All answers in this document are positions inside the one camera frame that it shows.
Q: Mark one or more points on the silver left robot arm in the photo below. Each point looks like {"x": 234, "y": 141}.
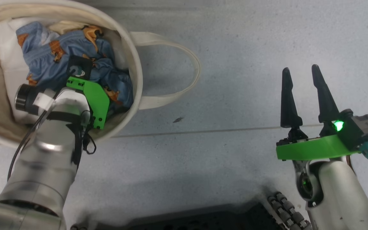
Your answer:
{"x": 43, "y": 179}

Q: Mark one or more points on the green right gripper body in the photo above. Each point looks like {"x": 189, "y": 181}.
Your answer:
{"x": 311, "y": 148}

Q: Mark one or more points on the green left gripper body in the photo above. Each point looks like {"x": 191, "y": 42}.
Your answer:
{"x": 97, "y": 99}

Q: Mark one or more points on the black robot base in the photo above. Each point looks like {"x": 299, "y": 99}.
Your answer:
{"x": 203, "y": 220}

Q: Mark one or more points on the white garment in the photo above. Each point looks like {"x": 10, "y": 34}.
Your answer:
{"x": 6, "y": 60}

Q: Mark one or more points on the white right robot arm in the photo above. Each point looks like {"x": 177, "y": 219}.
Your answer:
{"x": 340, "y": 191}

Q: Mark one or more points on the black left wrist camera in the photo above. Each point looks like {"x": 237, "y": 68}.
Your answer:
{"x": 24, "y": 97}

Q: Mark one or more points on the blue bear print garment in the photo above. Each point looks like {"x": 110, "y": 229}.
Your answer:
{"x": 49, "y": 54}

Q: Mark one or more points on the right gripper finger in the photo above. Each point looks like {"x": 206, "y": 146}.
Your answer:
{"x": 326, "y": 102}
{"x": 288, "y": 108}

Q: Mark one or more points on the dark grey right wrist camera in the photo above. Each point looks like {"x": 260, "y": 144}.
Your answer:
{"x": 363, "y": 129}

